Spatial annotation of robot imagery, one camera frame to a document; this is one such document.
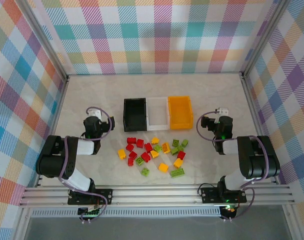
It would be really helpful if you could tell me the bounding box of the long green lego brick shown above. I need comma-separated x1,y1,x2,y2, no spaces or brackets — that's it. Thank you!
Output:
170,168,186,178

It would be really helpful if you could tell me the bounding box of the black plastic bin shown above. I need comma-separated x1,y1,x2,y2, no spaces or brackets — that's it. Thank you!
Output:
123,97,147,133

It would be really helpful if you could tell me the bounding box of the orange plastic bin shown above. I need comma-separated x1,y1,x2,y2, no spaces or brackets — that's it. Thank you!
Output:
168,95,194,131

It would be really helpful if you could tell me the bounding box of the white plastic bin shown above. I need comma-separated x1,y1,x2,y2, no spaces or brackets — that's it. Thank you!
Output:
145,96,171,131

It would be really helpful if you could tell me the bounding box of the orange tagged controller board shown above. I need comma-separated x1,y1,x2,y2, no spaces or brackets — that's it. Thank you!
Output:
220,204,237,214

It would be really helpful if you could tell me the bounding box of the green lit controller board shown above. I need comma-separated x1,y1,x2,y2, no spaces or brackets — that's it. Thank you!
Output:
78,204,102,218

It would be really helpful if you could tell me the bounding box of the aluminium base beam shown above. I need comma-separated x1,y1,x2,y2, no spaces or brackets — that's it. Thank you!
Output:
18,186,296,209

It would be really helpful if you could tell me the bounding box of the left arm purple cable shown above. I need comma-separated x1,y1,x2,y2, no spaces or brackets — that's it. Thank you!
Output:
58,106,117,223

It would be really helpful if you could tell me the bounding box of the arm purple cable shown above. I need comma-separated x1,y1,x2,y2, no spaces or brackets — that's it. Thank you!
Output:
196,111,270,223
58,106,117,223

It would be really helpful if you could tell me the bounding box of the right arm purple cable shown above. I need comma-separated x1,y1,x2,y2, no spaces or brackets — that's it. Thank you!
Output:
196,111,270,223

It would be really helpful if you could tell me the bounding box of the aluminium side rail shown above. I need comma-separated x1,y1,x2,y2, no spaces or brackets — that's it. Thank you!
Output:
33,74,70,188
240,71,280,185

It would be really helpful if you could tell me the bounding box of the aluminium frame post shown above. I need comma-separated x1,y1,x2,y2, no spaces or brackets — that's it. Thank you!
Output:
21,0,69,83
241,0,290,79

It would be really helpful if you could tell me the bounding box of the long slotted cable duct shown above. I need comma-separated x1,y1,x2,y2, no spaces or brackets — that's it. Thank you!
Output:
30,208,222,218

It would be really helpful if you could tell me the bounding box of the aluminium frame leg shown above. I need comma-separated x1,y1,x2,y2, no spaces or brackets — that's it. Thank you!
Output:
13,207,34,240
282,204,301,240

